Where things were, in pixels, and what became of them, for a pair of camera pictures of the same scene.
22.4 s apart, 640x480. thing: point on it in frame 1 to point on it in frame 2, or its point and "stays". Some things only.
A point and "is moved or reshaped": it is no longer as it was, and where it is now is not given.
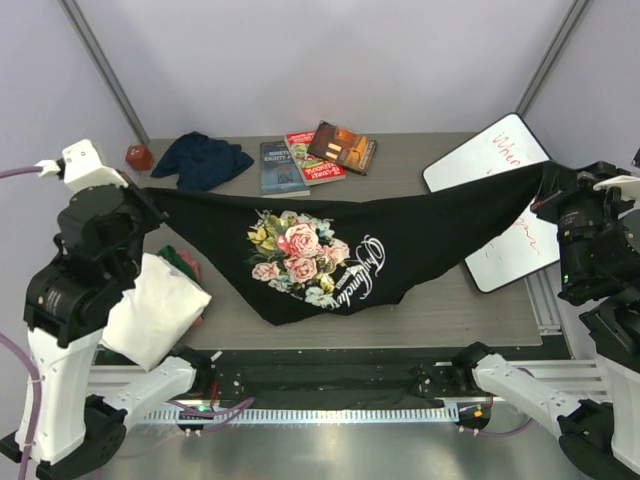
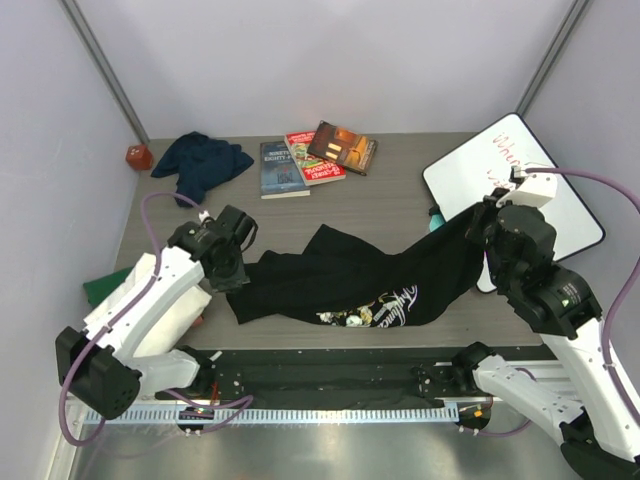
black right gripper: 600,179 to 484,210
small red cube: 139,156 stays
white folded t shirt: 154,315 stays
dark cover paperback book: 343,147 stays
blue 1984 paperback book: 279,175 stays
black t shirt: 294,261 is moved or reshaped
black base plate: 337,378 stays
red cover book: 314,169 stays
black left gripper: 154,214 to 221,284
